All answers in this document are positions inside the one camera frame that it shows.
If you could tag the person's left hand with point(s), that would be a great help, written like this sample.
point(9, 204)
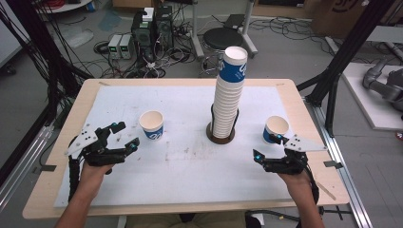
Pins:
point(90, 177)

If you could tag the brown cardboard box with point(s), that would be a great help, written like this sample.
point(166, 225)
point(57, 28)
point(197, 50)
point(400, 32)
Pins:
point(342, 15)

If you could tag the black computer tower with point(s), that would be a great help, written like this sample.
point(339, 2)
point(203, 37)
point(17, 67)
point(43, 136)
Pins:
point(142, 34)
point(164, 28)

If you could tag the blue banded paper cup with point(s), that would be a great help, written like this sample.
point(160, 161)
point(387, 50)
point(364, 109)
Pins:
point(152, 131)
point(271, 133)

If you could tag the black metal frame post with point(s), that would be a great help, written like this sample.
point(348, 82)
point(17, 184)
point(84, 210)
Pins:
point(348, 47)
point(41, 47)

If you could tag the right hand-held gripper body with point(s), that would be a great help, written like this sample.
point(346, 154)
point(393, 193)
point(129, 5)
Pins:
point(291, 164)

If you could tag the white desk leg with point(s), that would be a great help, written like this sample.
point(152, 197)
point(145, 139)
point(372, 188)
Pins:
point(248, 25)
point(197, 31)

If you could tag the stack of white paper cups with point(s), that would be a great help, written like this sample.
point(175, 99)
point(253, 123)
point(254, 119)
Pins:
point(226, 107)

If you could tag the person's right hand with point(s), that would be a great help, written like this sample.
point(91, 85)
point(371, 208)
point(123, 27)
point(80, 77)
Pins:
point(299, 186)

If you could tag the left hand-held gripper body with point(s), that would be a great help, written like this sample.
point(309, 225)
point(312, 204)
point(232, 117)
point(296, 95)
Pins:
point(98, 155)

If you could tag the black round stool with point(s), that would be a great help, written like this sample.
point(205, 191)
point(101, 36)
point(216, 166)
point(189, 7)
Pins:
point(218, 38)

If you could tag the aluminium rail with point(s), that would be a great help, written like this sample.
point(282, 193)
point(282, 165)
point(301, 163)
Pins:
point(345, 183)
point(22, 171)

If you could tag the grey power supply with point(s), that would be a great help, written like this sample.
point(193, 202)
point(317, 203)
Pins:
point(126, 46)
point(114, 46)

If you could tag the wooden table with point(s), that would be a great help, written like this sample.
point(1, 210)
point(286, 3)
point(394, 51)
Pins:
point(294, 95)

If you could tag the white floor platform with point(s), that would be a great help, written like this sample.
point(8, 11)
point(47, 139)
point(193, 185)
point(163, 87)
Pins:
point(364, 104)

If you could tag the white table mat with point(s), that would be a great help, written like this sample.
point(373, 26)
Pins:
point(190, 177)

